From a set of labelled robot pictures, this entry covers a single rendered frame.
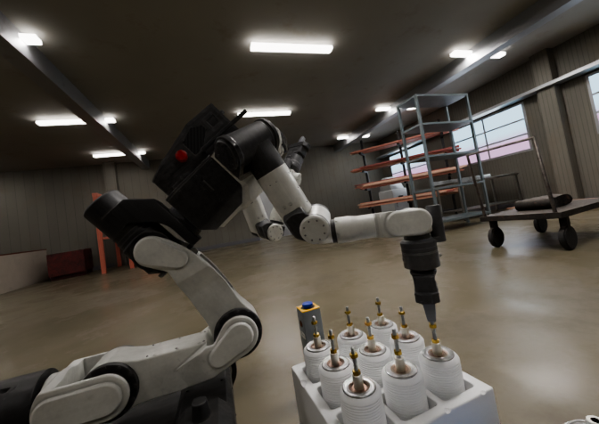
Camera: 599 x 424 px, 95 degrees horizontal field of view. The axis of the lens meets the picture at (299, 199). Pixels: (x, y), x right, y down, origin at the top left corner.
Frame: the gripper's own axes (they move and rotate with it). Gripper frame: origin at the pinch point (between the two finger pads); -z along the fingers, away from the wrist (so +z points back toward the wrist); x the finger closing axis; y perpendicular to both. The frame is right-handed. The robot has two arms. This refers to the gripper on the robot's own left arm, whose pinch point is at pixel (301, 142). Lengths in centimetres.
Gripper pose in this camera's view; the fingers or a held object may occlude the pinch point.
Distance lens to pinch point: 141.6
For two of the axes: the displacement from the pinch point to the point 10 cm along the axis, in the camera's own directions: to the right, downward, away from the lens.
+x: 7.8, -0.6, -6.2
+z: -3.0, 8.3, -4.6
